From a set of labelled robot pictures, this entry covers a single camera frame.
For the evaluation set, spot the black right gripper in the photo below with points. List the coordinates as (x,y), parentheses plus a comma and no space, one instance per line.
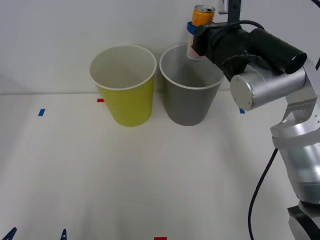
(220,42)

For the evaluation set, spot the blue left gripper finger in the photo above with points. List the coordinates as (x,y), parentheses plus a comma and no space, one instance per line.
(10,235)
(64,235)

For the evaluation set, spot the orange drink can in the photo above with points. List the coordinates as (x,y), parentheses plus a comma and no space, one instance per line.
(203,17)

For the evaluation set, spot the silver and black right arm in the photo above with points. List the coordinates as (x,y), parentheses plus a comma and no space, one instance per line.
(272,85)

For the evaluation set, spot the grey plastic waste bin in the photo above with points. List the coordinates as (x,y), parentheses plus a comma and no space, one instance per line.
(191,105)

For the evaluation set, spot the yellow-green plastic waste bin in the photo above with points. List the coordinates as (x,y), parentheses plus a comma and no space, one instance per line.
(130,105)

